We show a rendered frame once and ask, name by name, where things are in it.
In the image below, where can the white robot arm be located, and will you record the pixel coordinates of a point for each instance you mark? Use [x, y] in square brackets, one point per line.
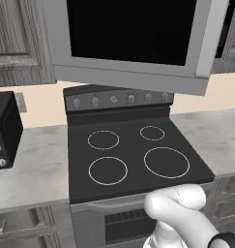
[180, 216]

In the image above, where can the grey microwave oven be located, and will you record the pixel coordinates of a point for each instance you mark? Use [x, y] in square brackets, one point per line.
[128, 80]

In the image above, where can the microwave door with black window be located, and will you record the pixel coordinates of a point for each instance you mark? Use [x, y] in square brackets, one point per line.
[128, 29]

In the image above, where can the grey oven door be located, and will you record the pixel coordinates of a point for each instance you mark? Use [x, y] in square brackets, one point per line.
[90, 226]

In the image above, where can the grey cupboard door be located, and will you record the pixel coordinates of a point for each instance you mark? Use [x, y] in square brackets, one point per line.
[227, 211]

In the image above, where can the grey stove knob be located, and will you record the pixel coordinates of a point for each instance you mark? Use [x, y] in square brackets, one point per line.
[114, 99]
[131, 98]
[165, 96]
[148, 97]
[76, 103]
[95, 102]

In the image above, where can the black hob with rings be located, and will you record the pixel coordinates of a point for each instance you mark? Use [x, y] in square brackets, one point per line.
[135, 180]

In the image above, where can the black toaster oven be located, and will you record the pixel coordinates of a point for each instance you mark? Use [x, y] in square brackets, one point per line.
[7, 129]

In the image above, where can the grey drawer front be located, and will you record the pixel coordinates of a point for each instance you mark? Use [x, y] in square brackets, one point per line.
[41, 219]
[230, 185]

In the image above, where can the grey wall socket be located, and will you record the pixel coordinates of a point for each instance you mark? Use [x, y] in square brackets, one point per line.
[21, 102]

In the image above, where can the grey wooden wall cupboard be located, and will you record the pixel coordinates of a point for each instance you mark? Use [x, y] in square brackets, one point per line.
[230, 48]
[19, 38]

